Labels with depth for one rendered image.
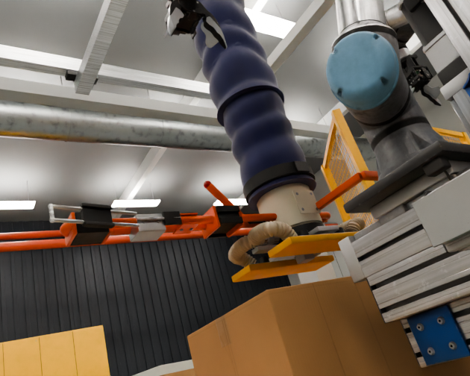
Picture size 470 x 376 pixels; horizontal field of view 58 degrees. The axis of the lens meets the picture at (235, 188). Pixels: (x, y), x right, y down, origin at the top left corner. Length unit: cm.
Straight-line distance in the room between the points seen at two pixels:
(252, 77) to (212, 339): 81
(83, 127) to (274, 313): 620
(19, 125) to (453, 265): 636
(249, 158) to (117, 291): 1129
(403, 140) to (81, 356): 796
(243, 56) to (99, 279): 1128
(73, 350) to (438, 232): 805
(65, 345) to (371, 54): 803
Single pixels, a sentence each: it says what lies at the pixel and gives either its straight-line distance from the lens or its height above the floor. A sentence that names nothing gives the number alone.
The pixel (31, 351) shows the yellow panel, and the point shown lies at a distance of 838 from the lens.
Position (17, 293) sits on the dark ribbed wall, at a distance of 1202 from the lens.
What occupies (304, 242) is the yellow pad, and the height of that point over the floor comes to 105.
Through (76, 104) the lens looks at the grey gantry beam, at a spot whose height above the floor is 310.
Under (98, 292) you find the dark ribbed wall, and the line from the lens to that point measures 1231.
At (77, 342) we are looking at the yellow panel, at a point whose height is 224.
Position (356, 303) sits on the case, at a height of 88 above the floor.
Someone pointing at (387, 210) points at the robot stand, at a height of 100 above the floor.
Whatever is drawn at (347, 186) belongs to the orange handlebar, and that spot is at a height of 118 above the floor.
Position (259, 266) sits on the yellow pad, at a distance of 121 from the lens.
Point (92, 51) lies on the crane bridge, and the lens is 306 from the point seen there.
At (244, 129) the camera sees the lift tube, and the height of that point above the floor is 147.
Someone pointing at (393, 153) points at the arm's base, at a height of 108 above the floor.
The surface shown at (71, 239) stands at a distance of 98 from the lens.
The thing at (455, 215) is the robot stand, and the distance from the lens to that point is 64.
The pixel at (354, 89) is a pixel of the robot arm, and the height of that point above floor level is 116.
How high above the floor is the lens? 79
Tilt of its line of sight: 24 degrees up
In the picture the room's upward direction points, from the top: 17 degrees counter-clockwise
